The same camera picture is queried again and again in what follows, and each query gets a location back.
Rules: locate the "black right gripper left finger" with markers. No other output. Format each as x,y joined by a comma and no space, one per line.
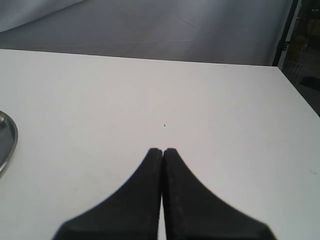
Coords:
130,213

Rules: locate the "round stainless steel plate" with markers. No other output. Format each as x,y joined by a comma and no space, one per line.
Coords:
8,140

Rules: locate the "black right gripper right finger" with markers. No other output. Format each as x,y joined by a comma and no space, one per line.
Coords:
193,212

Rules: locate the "black vertical stand pole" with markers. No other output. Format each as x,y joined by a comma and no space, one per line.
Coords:
283,43

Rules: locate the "white wire basket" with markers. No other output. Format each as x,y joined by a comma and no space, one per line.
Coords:
300,64

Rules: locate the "grey backdrop cloth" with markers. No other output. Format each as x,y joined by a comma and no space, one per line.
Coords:
243,32

